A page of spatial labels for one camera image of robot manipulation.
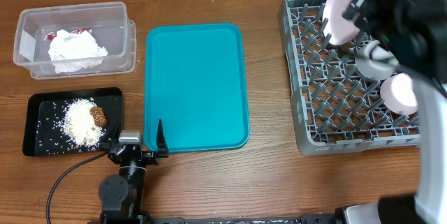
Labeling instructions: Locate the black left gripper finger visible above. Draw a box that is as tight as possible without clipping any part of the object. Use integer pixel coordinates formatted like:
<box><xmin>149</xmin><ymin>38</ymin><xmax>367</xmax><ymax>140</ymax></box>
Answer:
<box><xmin>156</xmin><ymin>119</ymin><xmax>168</xmax><ymax>154</ymax></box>
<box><xmin>100</xmin><ymin>119</ymin><xmax>122</xmax><ymax>149</ymax></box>

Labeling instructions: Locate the grey bowl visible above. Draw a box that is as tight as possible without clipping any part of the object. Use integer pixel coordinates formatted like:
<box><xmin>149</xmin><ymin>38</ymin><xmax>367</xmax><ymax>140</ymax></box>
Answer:
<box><xmin>355</xmin><ymin>40</ymin><xmax>399</xmax><ymax>80</ymax></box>

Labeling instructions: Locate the large pink plate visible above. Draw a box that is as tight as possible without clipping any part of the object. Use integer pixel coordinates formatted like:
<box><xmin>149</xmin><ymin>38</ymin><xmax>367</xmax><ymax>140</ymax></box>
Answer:
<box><xmin>323</xmin><ymin>0</ymin><xmax>360</xmax><ymax>46</ymax></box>

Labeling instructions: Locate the white napkin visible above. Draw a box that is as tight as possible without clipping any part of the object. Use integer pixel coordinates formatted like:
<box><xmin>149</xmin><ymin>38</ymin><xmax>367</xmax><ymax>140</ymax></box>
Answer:
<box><xmin>48</xmin><ymin>29</ymin><xmax>108</xmax><ymax>74</ymax></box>

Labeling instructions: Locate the red foil wrapper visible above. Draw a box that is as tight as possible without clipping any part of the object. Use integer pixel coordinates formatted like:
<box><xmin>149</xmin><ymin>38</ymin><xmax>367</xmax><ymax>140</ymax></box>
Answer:
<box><xmin>45</xmin><ymin>27</ymin><xmax>91</xmax><ymax>41</ymax></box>

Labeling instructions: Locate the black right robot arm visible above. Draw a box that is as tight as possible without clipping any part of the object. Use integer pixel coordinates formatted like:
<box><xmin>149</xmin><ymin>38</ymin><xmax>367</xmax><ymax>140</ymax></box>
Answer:
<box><xmin>342</xmin><ymin>0</ymin><xmax>446</xmax><ymax>223</ymax></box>

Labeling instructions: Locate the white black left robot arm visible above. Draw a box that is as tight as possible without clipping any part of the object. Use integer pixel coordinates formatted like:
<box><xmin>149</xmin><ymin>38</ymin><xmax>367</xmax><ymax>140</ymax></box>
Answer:
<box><xmin>98</xmin><ymin>121</ymin><xmax>169</xmax><ymax>223</ymax></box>

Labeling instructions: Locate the grey dishwasher rack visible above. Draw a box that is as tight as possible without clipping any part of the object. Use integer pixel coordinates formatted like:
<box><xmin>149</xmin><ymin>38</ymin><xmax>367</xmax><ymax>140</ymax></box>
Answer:
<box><xmin>279</xmin><ymin>0</ymin><xmax>420</xmax><ymax>156</ymax></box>

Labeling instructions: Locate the rice food scraps pile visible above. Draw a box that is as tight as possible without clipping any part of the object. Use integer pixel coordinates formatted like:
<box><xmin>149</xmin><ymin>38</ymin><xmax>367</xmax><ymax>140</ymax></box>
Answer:
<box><xmin>36</xmin><ymin>97</ymin><xmax>116</xmax><ymax>155</ymax></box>

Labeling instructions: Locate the black plastic tray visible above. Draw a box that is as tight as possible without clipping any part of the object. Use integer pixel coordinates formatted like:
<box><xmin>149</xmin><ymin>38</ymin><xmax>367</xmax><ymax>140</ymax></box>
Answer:
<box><xmin>22</xmin><ymin>87</ymin><xmax>124</xmax><ymax>156</ymax></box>

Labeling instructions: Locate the teal serving tray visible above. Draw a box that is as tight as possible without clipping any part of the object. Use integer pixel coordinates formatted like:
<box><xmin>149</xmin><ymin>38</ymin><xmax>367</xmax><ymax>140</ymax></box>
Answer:
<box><xmin>144</xmin><ymin>23</ymin><xmax>250</xmax><ymax>153</ymax></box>

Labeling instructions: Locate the clear plastic bin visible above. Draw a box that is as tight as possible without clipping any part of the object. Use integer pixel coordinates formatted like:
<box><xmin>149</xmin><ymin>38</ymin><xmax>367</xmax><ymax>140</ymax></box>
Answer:
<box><xmin>13</xmin><ymin>2</ymin><xmax>137</xmax><ymax>80</ymax></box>

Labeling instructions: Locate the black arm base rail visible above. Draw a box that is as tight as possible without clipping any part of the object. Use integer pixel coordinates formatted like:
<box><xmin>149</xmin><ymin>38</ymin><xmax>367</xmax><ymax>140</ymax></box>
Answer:
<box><xmin>87</xmin><ymin>213</ymin><xmax>343</xmax><ymax>224</ymax></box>

